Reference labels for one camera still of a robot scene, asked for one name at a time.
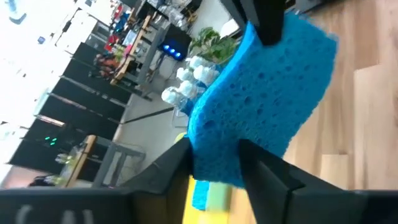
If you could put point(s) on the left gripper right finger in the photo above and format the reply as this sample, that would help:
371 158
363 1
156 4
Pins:
267 186

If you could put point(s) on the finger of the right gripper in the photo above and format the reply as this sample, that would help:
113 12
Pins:
269 21

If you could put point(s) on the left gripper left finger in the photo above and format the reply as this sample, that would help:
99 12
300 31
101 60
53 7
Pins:
161 177

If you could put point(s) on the yellow plastic bin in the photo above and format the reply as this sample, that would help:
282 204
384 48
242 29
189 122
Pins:
189 208

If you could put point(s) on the potted green plant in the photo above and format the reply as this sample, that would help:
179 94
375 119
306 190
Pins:
214 46

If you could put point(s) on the wooden side table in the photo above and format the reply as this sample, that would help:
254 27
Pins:
84 161

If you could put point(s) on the black box with blue lights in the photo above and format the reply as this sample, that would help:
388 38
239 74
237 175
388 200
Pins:
174 43

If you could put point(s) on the black partition panel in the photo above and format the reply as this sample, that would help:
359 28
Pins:
90 93

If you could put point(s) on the wooden background table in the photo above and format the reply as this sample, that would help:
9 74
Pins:
133 49

